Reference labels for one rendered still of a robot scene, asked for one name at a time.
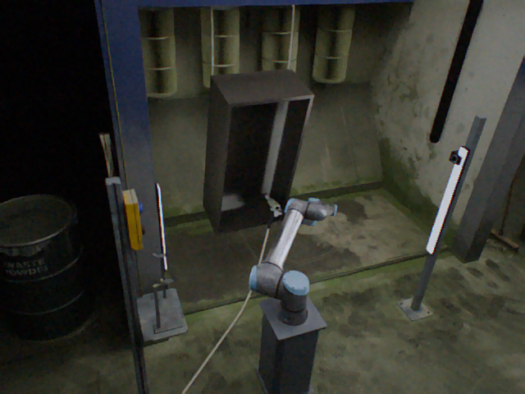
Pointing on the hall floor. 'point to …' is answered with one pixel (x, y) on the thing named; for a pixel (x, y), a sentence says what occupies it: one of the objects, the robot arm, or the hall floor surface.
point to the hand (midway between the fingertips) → (271, 208)
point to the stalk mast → (127, 279)
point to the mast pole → (449, 212)
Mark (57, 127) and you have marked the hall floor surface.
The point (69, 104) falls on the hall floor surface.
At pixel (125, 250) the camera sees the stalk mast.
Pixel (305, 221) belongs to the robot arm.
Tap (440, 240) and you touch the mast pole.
